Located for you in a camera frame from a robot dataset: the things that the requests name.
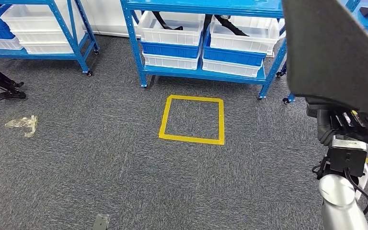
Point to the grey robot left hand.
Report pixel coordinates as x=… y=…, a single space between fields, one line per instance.
x=101 y=223

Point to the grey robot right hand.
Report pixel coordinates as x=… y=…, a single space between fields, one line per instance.
x=325 y=127

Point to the black plastic panel part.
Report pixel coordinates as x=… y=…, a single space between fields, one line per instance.
x=330 y=57

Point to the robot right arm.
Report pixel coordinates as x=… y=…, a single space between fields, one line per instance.
x=336 y=196

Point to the blue metal shelf rack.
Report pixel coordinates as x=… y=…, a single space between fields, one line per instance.
x=361 y=22
x=44 y=56
x=203 y=7

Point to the black curved part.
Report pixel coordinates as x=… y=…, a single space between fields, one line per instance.
x=164 y=25
x=231 y=27

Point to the white plastic bin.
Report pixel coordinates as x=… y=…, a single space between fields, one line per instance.
x=0 y=43
x=244 y=44
x=28 y=19
x=171 y=62
x=280 y=30
x=44 y=48
x=231 y=68
x=171 y=36
x=44 y=36

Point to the clear plastic scrap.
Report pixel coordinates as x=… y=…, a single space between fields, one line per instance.
x=28 y=122

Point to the black tripod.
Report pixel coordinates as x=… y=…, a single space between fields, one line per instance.
x=0 y=81

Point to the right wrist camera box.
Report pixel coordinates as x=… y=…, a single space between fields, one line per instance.
x=346 y=162

